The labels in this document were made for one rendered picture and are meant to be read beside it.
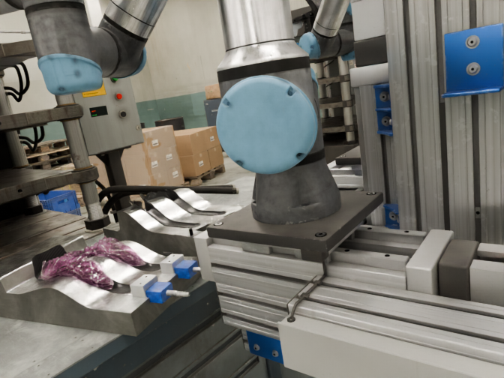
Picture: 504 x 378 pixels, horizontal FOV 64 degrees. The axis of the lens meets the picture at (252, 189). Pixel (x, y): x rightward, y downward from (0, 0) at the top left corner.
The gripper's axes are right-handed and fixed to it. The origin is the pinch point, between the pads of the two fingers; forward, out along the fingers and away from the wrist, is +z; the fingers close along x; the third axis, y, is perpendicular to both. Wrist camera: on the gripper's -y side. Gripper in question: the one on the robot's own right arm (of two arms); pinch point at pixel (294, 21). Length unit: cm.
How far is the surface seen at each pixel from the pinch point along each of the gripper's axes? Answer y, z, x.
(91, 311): 48, -48, -100
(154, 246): 52, -17, -79
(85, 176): 33, 35, -88
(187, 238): 48, -32, -73
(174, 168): 112, 376, 29
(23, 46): -18, 39, -89
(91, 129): 17, 54, -77
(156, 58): -53, 848, 191
